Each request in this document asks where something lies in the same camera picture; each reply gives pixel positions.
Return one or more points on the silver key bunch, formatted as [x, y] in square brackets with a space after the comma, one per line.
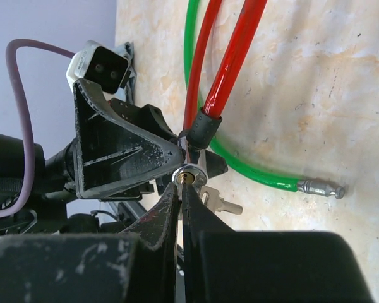
[214, 202]

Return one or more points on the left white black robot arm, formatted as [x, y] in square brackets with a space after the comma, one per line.
[34, 190]

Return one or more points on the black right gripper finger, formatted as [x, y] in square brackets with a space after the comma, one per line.
[111, 154]
[199, 165]

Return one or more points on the folded blue jeans cloth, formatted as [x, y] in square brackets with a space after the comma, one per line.
[127, 89]

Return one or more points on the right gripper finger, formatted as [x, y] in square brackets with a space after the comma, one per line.
[224, 265]
[136, 265]

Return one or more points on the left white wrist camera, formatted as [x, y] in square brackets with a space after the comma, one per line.
[100, 65]

